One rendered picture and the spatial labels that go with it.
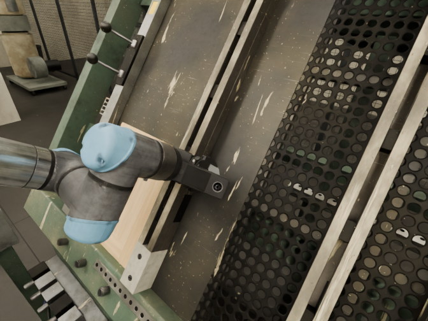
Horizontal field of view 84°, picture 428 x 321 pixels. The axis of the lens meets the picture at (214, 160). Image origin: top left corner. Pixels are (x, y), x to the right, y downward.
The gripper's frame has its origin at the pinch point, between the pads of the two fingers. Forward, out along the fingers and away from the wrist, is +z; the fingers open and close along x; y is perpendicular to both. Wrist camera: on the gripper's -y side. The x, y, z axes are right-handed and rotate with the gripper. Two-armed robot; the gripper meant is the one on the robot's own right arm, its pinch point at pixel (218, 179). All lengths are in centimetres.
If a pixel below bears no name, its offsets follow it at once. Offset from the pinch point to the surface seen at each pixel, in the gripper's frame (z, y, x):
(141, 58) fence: 1, 52, -27
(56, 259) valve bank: 1, 51, 57
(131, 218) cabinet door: 0.7, 23.5, 24.3
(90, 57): -13, 58, -19
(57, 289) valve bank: -4, 37, 58
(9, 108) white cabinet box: 87, 420, 57
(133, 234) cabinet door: 0.4, 19.9, 27.7
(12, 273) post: -1, 73, 77
